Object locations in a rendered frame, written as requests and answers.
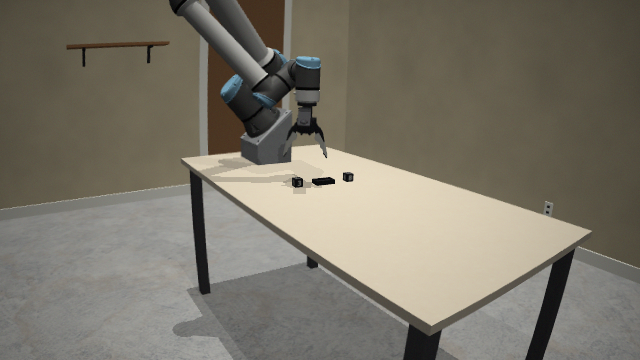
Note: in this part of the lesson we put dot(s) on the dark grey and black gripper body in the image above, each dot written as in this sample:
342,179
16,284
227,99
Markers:
313,119

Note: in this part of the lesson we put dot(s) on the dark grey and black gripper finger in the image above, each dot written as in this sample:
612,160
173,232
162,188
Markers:
320,139
292,135

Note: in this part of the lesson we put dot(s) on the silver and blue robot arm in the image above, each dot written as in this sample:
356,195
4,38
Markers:
268,82

